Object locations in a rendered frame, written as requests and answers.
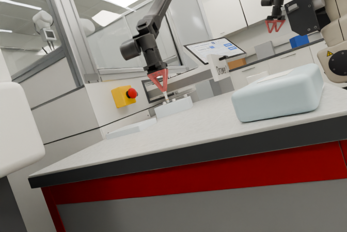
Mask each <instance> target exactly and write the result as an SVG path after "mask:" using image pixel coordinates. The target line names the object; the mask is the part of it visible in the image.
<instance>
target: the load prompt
mask: <svg viewBox="0 0 347 232"><path fill-rule="evenodd" d="M214 44H218V42H217V41H211V42H206V43H202V44H197V45H192V47H193V48H195V49H197V48H201V47H206V46H209V45H214Z"/></svg>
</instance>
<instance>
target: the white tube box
mask: <svg viewBox="0 0 347 232"><path fill-rule="evenodd" d="M192 106H193V103H192V100H191V97H190V96H189V97H186V98H182V99H179V100H176V101H175V102H170V103H167V104H166V105H160V106H158V107H156V108H154V110H155V113H156V116H157V118H162V117H165V116H168V115H171V114H175V113H178V112H181V111H185V110H188V109H191V108H192Z"/></svg>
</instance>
